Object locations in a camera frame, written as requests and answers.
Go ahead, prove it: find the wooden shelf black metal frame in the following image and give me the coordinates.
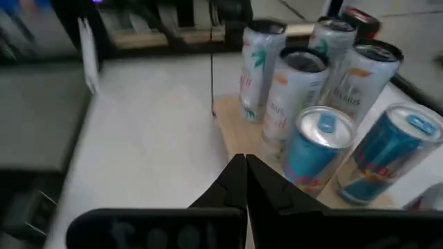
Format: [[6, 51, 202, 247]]
[[208, 0, 404, 211]]

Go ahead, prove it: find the white Celsius peach can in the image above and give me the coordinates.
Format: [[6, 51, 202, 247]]
[[261, 46, 330, 163]]

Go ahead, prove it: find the blue silver Red Bull can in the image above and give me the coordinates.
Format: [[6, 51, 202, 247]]
[[282, 105, 358, 199], [335, 102, 443, 207]]

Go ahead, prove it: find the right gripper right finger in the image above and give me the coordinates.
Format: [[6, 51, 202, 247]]
[[245, 154, 443, 249]]

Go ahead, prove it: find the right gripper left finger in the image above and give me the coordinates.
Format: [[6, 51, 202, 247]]
[[65, 154, 248, 249]]

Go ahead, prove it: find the white Celsius can orange print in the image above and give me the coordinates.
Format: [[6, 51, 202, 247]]
[[320, 38, 405, 124]]

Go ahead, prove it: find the red black toolbox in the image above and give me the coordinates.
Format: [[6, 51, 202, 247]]
[[341, 6, 381, 39]]

